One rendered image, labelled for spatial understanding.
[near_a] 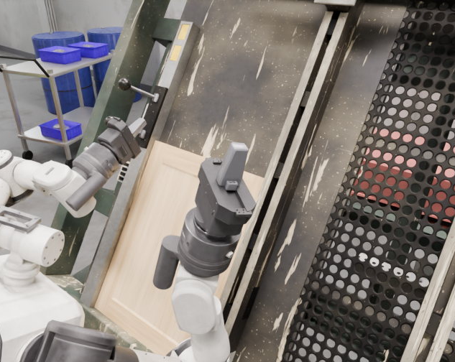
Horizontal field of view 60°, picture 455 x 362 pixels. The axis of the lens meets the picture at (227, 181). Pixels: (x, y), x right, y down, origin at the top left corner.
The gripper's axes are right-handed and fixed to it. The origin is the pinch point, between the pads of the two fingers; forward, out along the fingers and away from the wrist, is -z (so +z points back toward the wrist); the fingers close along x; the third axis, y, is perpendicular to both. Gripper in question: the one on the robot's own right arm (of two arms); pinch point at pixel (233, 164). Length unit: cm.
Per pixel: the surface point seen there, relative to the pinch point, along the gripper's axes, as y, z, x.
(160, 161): 8, 41, 59
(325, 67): 37, -3, 38
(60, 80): -17, 213, 486
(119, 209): -3, 58, 56
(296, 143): 30.8, 13.5, 29.6
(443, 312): 48, 24, -12
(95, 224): 9, 204, 203
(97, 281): -9, 77, 44
